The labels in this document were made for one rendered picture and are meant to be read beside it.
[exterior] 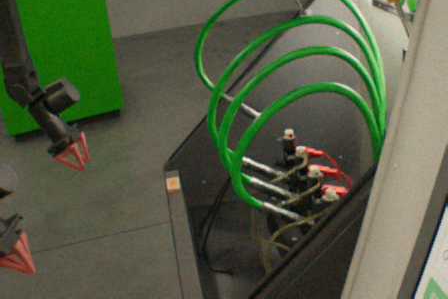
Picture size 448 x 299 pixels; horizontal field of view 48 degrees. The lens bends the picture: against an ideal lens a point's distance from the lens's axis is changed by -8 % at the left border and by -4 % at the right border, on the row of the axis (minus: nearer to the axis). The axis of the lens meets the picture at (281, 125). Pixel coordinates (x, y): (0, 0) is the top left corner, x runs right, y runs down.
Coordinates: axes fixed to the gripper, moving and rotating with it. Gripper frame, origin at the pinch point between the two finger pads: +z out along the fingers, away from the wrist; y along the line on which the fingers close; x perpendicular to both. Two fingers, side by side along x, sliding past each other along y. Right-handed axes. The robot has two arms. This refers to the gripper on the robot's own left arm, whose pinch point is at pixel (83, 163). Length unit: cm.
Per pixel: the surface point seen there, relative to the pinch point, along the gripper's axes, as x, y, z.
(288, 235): -44, -36, 23
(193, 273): -26, -41, 18
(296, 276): -48, -61, 13
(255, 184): -46, -44, 6
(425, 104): -73, -66, -4
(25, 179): 146, 187, 39
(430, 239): -67, -75, 6
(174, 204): -20.7, -16.0, 14.9
